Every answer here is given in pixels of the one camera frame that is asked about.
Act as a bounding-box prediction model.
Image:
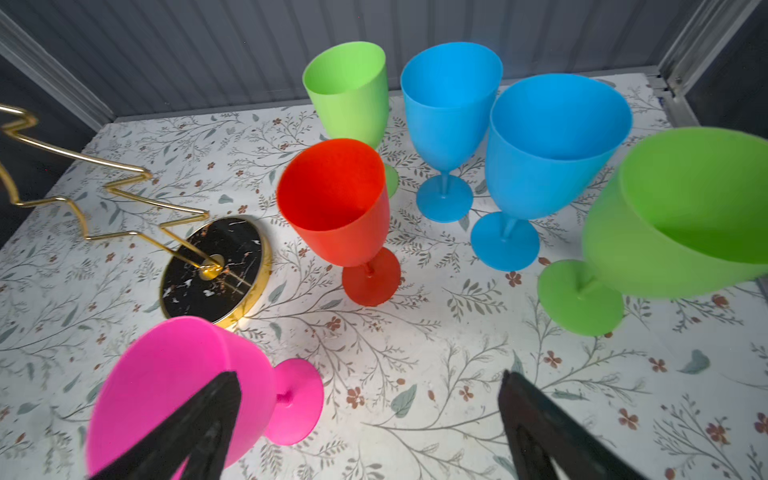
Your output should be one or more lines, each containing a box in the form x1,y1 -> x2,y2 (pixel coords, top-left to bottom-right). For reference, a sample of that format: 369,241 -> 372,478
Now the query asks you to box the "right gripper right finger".
498,370 -> 643,480

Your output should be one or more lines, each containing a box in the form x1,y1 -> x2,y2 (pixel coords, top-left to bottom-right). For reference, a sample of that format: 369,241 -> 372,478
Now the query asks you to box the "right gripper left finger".
92,371 -> 242,479

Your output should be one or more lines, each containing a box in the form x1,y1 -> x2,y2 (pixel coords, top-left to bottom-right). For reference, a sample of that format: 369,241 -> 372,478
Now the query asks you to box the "pink wine glass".
86,316 -> 324,479

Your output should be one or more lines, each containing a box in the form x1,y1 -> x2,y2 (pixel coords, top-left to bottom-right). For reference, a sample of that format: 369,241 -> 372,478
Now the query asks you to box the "red wine glass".
276,139 -> 401,306

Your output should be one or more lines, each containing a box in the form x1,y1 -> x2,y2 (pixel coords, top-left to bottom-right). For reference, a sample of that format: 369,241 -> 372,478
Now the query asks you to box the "blue wine glass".
400,42 -> 503,223
471,74 -> 633,271

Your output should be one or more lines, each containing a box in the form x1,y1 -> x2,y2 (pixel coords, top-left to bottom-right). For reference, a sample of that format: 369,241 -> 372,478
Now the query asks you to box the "blue wine glass front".
400,42 -> 503,223

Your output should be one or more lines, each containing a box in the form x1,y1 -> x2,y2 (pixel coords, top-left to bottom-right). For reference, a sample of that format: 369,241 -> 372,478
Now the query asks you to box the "light green wine glass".
301,40 -> 401,199

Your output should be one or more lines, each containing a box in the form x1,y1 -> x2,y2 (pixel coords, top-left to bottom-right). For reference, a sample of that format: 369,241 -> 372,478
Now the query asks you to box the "gold wine glass rack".
1,104 -> 273,329

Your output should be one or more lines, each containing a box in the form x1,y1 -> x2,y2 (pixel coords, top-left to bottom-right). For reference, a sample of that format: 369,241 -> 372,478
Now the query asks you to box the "floral table mat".
1,74 -> 767,479

